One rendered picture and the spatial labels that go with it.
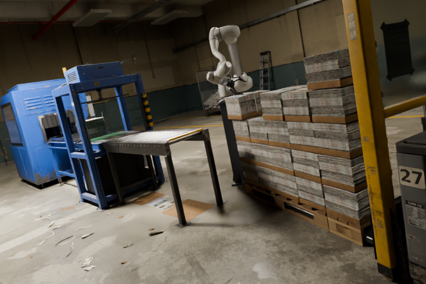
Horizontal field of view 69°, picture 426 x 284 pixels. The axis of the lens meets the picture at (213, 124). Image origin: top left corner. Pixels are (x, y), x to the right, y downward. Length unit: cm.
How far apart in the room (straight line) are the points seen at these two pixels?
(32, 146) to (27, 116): 50
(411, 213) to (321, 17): 842
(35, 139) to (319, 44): 771
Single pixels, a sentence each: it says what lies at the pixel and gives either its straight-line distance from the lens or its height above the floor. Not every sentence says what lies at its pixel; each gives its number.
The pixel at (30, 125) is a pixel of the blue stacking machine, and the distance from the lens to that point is 613.
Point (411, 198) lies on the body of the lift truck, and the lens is 180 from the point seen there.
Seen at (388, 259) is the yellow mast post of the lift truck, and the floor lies 15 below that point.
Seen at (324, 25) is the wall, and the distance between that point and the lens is 982.
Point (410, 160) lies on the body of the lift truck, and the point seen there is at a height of 71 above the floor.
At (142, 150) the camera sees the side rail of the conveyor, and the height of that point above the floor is 72.
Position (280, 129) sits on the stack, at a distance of 260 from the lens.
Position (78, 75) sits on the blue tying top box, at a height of 164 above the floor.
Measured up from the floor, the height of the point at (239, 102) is 101.
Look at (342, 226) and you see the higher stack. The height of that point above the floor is 9.
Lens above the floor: 126
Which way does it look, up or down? 8 degrees down
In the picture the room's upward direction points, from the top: 11 degrees counter-clockwise
